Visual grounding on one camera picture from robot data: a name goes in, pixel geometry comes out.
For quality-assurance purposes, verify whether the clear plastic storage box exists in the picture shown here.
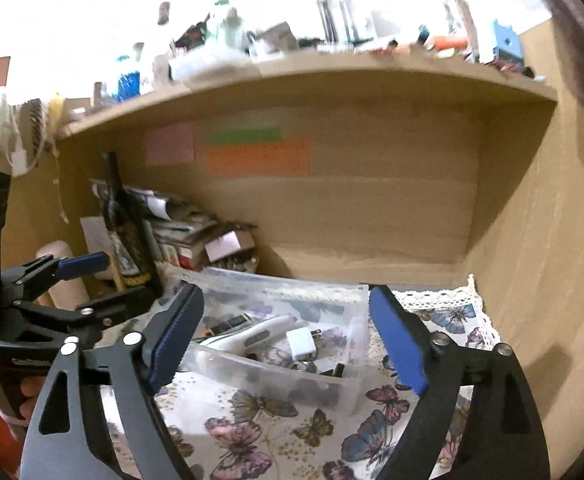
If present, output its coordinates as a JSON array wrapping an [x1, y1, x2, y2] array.
[[165, 266, 369, 414]]

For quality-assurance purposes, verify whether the black lace headband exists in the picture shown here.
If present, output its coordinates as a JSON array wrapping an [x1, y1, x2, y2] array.
[[26, 99, 47, 169]]

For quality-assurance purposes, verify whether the white oval hair brush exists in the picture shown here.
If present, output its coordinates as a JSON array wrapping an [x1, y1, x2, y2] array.
[[201, 314, 297, 356]]

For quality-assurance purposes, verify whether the blue faceted glass bottle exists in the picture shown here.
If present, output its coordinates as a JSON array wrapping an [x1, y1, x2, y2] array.
[[116, 55, 140, 102]]

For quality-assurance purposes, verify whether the white power adapter cube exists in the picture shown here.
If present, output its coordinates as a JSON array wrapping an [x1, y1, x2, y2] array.
[[285, 327, 317, 361]]

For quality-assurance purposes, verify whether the pink sticky note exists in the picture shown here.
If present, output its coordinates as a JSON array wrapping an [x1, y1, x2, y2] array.
[[143, 122, 195, 167]]

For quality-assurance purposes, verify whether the orange sticky note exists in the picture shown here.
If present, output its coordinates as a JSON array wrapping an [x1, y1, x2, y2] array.
[[203, 138, 310, 178]]

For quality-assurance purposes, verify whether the black gold lipstick tube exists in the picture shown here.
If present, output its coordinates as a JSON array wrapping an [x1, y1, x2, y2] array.
[[205, 314, 252, 337]]

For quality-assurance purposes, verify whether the stack of papers and magazines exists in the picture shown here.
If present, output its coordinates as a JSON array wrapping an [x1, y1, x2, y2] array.
[[89, 179, 258, 273]]

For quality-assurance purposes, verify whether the blue plastic holder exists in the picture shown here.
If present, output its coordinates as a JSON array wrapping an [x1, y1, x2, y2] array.
[[492, 20, 524, 65]]

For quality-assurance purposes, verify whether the white rectangular box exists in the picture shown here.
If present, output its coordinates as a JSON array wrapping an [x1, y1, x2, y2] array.
[[168, 52, 252, 82]]

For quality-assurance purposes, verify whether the butterfly print lace cloth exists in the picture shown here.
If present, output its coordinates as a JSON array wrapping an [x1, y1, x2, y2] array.
[[99, 261, 503, 480]]

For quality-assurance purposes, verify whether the green sticky note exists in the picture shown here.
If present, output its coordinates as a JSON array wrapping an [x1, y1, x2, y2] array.
[[206, 127, 283, 145]]

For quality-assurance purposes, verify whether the wooden shelf board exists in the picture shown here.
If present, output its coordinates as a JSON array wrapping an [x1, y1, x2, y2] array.
[[59, 52, 557, 140]]

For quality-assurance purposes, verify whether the black usb adapter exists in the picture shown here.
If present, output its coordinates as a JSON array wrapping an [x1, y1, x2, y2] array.
[[320, 363, 345, 378]]

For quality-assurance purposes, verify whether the person left hand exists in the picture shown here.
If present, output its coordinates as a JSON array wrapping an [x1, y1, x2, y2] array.
[[20, 376, 46, 422]]

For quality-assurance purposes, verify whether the dark wine bottle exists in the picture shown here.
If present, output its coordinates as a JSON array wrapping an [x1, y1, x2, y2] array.
[[102, 152, 163, 298]]

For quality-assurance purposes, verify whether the mint green pump bottle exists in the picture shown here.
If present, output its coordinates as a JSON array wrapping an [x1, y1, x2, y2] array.
[[206, 0, 246, 51]]

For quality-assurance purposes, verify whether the small pink card box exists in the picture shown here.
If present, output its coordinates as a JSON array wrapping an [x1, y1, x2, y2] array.
[[205, 230, 256, 263]]

